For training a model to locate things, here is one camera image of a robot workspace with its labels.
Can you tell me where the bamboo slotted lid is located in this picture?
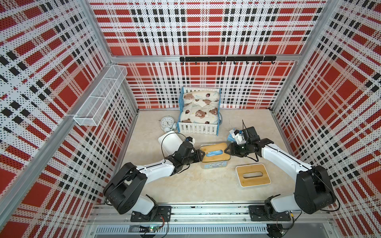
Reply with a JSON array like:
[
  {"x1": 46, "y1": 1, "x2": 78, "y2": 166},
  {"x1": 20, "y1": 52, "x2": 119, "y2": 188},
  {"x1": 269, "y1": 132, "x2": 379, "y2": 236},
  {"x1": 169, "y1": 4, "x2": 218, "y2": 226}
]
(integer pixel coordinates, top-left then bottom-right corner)
[{"x1": 200, "y1": 142, "x2": 231, "y2": 163}]

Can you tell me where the blue soft tissue pack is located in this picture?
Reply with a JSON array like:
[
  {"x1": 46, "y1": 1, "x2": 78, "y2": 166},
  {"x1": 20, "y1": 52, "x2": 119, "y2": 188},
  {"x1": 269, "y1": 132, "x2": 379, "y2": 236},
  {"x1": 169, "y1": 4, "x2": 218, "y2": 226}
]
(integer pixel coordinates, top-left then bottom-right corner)
[{"x1": 205, "y1": 150, "x2": 224, "y2": 157}]

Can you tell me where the clear plastic tissue box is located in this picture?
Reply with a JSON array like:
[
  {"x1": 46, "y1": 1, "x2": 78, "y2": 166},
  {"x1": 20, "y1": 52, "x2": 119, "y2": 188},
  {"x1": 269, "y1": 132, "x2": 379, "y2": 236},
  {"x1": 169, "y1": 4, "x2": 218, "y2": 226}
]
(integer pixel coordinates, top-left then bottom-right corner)
[{"x1": 200, "y1": 144, "x2": 229, "y2": 169}]

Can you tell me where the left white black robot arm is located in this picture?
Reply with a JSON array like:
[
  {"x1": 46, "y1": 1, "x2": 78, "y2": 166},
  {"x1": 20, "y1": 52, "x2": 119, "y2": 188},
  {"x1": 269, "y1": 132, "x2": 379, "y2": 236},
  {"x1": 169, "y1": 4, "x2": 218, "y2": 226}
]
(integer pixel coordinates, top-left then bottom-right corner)
[{"x1": 103, "y1": 141, "x2": 205, "y2": 215}]

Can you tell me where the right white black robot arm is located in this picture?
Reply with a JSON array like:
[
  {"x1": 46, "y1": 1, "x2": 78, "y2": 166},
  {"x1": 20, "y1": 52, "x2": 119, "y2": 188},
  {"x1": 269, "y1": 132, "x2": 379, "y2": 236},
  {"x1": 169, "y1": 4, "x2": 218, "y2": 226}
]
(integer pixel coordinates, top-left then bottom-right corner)
[{"x1": 225, "y1": 127, "x2": 337, "y2": 217}]

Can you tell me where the white tissue box bamboo lid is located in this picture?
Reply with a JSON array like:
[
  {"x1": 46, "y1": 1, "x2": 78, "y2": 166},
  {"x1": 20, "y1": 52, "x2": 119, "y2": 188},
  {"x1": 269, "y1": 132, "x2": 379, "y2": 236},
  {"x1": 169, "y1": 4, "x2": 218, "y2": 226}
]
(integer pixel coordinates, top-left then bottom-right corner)
[{"x1": 236, "y1": 164, "x2": 271, "y2": 188}]

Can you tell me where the white alarm clock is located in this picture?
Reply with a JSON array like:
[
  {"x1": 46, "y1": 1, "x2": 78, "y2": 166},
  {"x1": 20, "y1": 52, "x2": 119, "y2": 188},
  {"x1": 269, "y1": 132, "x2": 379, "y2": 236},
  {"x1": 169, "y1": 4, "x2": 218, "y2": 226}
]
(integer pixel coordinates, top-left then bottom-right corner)
[{"x1": 160, "y1": 116, "x2": 177, "y2": 133}]

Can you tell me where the bear print blanket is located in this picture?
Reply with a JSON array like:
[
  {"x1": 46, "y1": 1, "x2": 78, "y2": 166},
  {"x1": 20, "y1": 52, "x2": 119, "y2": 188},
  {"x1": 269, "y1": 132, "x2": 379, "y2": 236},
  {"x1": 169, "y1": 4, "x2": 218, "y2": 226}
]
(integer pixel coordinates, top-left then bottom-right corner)
[{"x1": 180, "y1": 104, "x2": 218, "y2": 125}]

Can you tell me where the blue white toy crib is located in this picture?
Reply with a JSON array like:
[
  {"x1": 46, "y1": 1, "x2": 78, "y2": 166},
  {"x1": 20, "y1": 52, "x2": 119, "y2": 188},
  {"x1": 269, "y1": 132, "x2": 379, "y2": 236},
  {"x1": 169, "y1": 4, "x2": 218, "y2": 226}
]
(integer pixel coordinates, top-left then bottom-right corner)
[{"x1": 178, "y1": 87, "x2": 221, "y2": 135}]

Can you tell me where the bear print pillow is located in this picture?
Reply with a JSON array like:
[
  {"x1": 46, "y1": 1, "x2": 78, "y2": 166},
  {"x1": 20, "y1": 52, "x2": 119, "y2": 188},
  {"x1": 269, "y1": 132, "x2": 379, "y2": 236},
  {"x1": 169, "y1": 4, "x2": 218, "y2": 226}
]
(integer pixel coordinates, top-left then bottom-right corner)
[{"x1": 183, "y1": 91, "x2": 220, "y2": 107}]

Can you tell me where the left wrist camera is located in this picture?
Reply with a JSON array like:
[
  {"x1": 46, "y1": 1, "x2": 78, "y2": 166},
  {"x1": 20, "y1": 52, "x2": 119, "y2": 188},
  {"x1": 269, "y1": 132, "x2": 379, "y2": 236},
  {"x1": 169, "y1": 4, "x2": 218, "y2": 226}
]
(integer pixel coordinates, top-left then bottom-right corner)
[{"x1": 186, "y1": 136, "x2": 195, "y2": 145}]

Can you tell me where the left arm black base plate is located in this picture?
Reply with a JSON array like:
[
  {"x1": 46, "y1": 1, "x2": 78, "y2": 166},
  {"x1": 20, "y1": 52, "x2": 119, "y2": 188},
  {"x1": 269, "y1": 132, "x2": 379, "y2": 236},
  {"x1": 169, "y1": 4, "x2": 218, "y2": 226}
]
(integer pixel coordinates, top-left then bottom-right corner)
[{"x1": 130, "y1": 205, "x2": 172, "y2": 222}]

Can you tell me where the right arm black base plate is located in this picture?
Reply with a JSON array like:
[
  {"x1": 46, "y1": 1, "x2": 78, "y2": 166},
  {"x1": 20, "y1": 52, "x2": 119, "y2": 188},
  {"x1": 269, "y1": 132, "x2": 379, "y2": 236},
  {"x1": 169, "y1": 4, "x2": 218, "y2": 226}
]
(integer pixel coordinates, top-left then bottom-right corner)
[{"x1": 249, "y1": 205, "x2": 292, "y2": 222}]

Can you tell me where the black hook rail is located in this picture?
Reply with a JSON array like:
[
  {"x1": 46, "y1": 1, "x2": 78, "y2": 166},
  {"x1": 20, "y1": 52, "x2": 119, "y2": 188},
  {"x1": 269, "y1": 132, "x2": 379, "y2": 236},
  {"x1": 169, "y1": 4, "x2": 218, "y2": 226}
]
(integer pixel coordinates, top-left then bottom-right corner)
[{"x1": 180, "y1": 56, "x2": 277, "y2": 63}]

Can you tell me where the white wire mesh shelf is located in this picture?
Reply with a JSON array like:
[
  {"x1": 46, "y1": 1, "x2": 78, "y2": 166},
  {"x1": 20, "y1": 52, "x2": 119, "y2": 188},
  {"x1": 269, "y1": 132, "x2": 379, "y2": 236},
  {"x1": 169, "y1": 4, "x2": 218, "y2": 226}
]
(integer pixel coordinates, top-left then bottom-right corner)
[{"x1": 74, "y1": 65, "x2": 127, "y2": 127}]

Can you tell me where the aluminium front rail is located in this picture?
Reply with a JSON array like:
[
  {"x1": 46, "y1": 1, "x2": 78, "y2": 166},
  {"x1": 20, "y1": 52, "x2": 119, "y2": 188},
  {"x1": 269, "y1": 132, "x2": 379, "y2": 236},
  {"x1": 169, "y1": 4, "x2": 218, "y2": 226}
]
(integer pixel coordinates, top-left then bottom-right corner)
[{"x1": 84, "y1": 201, "x2": 340, "y2": 238}]

